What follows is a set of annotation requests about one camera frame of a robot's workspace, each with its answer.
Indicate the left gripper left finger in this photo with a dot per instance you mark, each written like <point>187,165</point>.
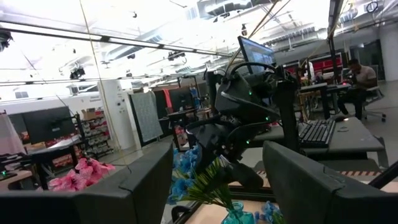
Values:
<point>109,205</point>

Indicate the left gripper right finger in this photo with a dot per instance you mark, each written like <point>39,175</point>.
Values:
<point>311,196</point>

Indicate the blue artificial flower bunch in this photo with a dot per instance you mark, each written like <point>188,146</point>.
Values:
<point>267,210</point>
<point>182,189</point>
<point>186,160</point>

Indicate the pink artificial flower bunch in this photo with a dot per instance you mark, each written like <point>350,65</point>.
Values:
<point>84,174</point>

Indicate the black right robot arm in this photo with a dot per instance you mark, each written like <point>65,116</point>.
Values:
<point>242,102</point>

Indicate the teal glass vase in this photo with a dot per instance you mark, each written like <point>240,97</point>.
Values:
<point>237,216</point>

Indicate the black keyboard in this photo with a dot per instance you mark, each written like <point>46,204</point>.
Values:
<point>317,133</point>

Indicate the grey desk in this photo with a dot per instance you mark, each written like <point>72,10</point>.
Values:
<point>357,140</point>

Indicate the shelf rack with boxes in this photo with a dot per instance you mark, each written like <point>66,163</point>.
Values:
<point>94,133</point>

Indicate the grey acoustic panel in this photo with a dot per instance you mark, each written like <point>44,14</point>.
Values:
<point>146,116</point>

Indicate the black computer mouse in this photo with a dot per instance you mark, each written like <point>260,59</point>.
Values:
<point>341,119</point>

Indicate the white pillar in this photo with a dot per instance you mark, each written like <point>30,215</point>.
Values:
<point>116,115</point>

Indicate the desk monitor blue screen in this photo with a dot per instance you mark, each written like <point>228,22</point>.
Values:
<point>258,53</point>

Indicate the black monitor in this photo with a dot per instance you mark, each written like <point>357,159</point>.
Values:
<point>48,124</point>

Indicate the office chair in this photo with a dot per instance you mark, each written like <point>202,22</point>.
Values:
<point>374,96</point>

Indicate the pale pink fabric panel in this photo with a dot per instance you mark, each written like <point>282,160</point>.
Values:
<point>11,137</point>

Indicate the overhead light bar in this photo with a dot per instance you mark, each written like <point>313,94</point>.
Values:
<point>133,43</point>
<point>62,81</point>

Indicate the person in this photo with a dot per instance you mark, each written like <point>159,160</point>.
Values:
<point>362,77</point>

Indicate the black ceiling spotlight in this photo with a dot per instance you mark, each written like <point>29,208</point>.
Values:
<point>77,73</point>

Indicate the black vertical post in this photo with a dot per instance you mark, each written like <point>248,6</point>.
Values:
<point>333,46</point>

